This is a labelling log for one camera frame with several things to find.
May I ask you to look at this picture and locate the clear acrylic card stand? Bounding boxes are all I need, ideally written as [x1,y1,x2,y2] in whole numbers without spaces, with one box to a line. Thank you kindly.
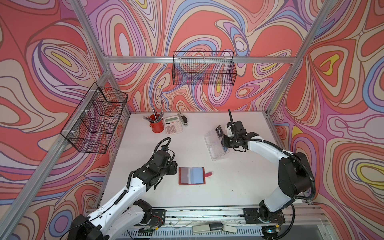
[204,128,230,162]

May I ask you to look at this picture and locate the red leather card holder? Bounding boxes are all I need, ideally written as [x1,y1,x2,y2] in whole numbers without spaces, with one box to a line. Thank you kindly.
[179,167,213,185]

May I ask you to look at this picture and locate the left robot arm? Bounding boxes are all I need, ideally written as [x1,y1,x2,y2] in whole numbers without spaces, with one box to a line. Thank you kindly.
[67,149,178,240]

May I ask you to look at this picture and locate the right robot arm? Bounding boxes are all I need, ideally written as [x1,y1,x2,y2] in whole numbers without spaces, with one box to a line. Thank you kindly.
[221,121,316,223]

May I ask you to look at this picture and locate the black VIP credit card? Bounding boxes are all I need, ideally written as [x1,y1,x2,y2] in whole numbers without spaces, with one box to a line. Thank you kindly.
[215,125,225,139]

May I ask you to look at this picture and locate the pink desk calculator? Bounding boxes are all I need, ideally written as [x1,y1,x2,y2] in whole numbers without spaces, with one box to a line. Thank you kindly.
[163,116,183,136]

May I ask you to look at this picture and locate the red metal pen bucket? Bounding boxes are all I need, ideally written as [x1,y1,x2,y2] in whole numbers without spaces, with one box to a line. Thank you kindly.
[150,114,165,134]

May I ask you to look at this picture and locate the pens and pencils bunch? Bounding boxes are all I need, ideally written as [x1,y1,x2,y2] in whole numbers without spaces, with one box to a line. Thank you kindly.
[142,108,164,124]

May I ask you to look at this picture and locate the grey black stapler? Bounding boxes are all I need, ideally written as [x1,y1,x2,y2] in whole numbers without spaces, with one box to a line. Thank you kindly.
[178,112,189,127]

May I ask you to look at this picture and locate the grey foot pedal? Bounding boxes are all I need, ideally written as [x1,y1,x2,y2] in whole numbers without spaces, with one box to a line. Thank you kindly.
[192,223,238,234]

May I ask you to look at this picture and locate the black wire basket left wall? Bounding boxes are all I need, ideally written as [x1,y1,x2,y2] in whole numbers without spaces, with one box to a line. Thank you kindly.
[61,83,128,154]

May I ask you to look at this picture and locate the black wire basket wall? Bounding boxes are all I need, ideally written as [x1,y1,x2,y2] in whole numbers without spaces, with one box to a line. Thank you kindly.
[172,51,238,86]
[61,83,128,154]

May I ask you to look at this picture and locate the black wire basket back wall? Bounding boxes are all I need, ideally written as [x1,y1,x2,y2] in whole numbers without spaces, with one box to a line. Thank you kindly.
[172,51,238,86]

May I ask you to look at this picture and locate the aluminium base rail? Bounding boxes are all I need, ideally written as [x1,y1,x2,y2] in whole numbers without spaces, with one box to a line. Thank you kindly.
[153,204,330,228]

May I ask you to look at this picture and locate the aluminium frame post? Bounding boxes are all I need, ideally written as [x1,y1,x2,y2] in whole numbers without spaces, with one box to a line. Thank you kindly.
[70,0,133,116]

